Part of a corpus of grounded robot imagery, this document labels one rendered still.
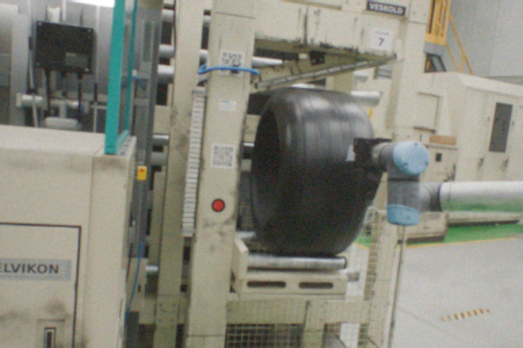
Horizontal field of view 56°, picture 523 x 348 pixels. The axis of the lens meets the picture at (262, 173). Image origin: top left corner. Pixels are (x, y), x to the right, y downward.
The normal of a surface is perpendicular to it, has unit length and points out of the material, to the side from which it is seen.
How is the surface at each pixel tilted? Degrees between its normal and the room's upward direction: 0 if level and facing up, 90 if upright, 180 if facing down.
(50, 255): 90
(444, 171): 90
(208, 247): 90
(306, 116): 51
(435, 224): 90
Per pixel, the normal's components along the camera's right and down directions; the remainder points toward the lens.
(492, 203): -0.60, 0.37
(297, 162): -0.48, -0.08
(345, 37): 0.22, 0.14
